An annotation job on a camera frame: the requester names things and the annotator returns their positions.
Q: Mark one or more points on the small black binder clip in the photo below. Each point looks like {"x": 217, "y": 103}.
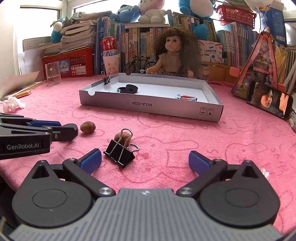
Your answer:
{"x": 106, "y": 77}

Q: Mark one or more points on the grey cardboard box tray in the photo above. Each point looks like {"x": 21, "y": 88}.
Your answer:
{"x": 156, "y": 94}

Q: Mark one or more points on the red plastic basket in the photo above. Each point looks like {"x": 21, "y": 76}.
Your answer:
{"x": 228, "y": 14}

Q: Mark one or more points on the large blue plush toy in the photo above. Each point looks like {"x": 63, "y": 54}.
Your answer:
{"x": 201, "y": 9}

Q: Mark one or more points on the clear acrylic block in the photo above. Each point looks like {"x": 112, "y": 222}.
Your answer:
{"x": 53, "y": 74}

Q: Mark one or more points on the small blue plush bear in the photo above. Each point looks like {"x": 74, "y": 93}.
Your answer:
{"x": 126, "y": 14}

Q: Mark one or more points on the large black binder clip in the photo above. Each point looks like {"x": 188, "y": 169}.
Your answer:
{"x": 120, "y": 154}

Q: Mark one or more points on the white paper cup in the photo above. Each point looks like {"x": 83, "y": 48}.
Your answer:
{"x": 111, "y": 64}

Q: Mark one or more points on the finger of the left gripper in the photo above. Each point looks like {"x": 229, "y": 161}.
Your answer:
{"x": 66, "y": 132}
{"x": 41, "y": 123}

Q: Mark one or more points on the blue white plush penguin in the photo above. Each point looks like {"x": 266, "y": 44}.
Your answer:
{"x": 56, "y": 35}

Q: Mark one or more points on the pink bunny table cloth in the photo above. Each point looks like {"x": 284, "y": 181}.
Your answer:
{"x": 243, "y": 133}

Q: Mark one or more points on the miniature black bicycle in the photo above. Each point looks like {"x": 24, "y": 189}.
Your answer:
{"x": 139, "y": 64}

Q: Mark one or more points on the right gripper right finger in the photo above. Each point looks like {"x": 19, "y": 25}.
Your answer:
{"x": 209, "y": 172}

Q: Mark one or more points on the black lid in tray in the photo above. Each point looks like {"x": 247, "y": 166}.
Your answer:
{"x": 131, "y": 88}

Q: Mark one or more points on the brown-haired doll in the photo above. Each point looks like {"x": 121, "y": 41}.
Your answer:
{"x": 177, "y": 54}

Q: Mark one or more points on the brown nut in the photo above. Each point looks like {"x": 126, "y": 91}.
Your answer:
{"x": 124, "y": 138}
{"x": 88, "y": 127}

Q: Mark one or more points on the smartphone playing video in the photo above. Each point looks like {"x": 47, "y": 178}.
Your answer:
{"x": 270, "y": 100}

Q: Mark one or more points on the red beer can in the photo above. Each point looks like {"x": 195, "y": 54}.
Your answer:
{"x": 109, "y": 46}

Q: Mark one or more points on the blue cardboard package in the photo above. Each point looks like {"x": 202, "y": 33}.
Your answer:
{"x": 272, "y": 20}

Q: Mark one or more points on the red plastic crate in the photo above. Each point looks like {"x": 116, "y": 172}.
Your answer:
{"x": 76, "y": 63}

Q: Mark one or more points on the colourful stationery box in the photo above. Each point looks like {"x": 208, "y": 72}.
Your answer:
{"x": 210, "y": 51}

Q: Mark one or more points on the stack of grey books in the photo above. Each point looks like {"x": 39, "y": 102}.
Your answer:
{"x": 78, "y": 31}

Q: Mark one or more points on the pink triangular toy house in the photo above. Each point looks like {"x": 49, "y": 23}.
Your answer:
{"x": 260, "y": 67}

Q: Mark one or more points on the pink white plush bunny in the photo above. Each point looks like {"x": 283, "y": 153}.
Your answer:
{"x": 152, "y": 12}

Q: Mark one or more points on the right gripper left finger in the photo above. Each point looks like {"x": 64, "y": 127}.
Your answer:
{"x": 80, "y": 170}

